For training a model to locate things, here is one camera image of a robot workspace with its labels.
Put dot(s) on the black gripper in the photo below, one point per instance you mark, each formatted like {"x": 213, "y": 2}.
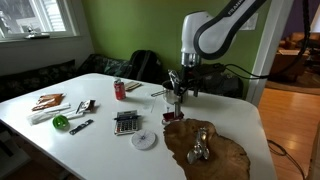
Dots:
{"x": 188, "y": 76}

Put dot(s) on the silver cylindrical object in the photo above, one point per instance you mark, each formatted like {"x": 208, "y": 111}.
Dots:
{"x": 177, "y": 109}

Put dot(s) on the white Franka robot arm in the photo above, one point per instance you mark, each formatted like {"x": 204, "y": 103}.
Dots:
{"x": 213, "y": 28}

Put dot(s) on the small object on windowsill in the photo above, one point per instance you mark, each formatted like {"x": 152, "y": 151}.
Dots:
{"x": 36, "y": 34}

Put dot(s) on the silver metal pot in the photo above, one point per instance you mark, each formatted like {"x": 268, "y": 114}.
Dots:
{"x": 168, "y": 95}

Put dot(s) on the silver metal utensil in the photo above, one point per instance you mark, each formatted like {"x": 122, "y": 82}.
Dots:
{"x": 173, "y": 78}

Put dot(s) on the small red stand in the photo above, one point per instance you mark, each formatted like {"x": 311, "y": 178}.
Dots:
{"x": 171, "y": 117}

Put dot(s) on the black backpack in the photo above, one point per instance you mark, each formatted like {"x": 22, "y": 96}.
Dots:
{"x": 145, "y": 66}

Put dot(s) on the tan card stack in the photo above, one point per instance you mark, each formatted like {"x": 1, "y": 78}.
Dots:
{"x": 132, "y": 85}

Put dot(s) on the silver measuring spoons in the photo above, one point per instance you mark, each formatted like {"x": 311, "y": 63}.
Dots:
{"x": 199, "y": 146}

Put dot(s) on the white round disc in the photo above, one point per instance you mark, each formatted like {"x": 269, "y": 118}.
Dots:
{"x": 143, "y": 139}

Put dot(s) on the wooden leaf-shaped bowl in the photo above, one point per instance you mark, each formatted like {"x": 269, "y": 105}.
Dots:
{"x": 213, "y": 153}

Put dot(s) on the red soda can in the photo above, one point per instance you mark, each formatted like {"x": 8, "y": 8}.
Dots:
{"x": 119, "y": 90}

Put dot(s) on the grey calculator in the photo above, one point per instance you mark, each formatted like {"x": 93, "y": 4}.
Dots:
{"x": 126, "y": 125}

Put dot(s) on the dark floral pillow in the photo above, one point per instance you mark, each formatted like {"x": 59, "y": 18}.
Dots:
{"x": 106, "y": 66}

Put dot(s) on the brown and white packet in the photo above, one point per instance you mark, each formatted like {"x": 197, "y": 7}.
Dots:
{"x": 86, "y": 105}

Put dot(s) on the dark flat metal strip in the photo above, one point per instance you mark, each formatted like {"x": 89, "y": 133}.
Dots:
{"x": 81, "y": 127}

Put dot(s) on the orange foil packet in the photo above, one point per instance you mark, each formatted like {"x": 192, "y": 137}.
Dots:
{"x": 48, "y": 101}

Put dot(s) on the dark floral back cushion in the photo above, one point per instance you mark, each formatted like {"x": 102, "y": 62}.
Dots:
{"x": 36, "y": 80}

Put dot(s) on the white wall switch plate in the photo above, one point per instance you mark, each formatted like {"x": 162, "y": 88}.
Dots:
{"x": 250, "y": 22}

